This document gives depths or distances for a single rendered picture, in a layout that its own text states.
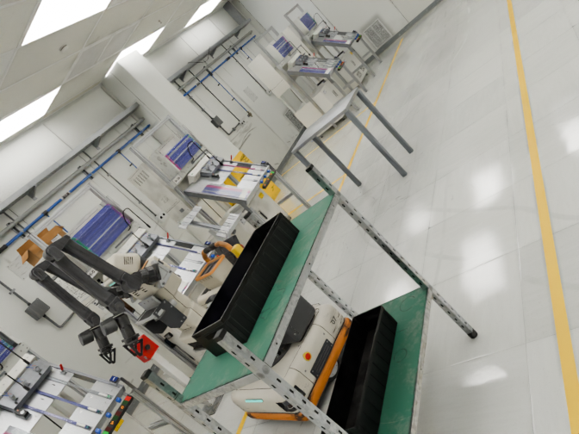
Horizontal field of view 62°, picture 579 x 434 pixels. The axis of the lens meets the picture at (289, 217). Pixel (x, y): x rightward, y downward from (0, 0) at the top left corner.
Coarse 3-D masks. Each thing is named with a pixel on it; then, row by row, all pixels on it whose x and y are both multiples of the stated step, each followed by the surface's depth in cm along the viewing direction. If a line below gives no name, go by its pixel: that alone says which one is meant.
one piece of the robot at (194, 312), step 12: (144, 264) 250; (168, 264) 256; (180, 276) 265; (144, 288) 250; (156, 288) 248; (168, 288) 257; (168, 300) 255; (180, 300) 260; (192, 312) 258; (204, 312) 262; (192, 324) 257; (180, 336) 270
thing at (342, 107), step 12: (348, 96) 427; (360, 96) 432; (336, 108) 428; (348, 108) 401; (372, 108) 435; (324, 120) 433; (384, 120) 438; (312, 132) 435; (396, 132) 443; (300, 144) 436; (324, 144) 478; (372, 144) 410; (300, 156) 442; (384, 156) 413; (396, 168) 417
